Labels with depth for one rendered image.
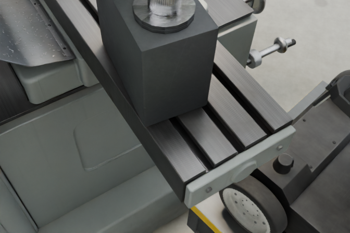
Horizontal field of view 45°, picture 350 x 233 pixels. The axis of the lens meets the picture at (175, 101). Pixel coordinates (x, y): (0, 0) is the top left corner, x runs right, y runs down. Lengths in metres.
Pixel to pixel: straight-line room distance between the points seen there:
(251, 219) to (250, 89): 0.52
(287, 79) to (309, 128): 0.91
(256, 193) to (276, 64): 1.18
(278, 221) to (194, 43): 0.63
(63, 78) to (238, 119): 0.43
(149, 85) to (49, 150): 0.58
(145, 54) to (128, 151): 0.82
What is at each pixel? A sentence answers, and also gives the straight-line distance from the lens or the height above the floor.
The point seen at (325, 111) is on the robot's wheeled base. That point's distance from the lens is 1.29.
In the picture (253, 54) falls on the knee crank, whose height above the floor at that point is 0.57.
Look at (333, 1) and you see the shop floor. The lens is 2.64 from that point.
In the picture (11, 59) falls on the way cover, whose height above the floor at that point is 0.94.
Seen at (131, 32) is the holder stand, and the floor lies 1.15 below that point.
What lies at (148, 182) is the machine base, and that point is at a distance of 1.52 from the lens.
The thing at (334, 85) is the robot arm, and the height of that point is 1.04.
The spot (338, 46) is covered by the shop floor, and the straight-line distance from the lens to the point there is 2.38.
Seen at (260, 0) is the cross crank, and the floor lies 0.68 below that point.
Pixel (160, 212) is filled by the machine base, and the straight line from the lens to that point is 1.54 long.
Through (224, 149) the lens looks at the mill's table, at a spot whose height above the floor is 0.96.
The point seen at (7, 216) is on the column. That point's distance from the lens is 1.23.
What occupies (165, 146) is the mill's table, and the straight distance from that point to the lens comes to 0.70.
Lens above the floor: 1.57
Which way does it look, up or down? 53 degrees down
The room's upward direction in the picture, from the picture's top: 3 degrees clockwise
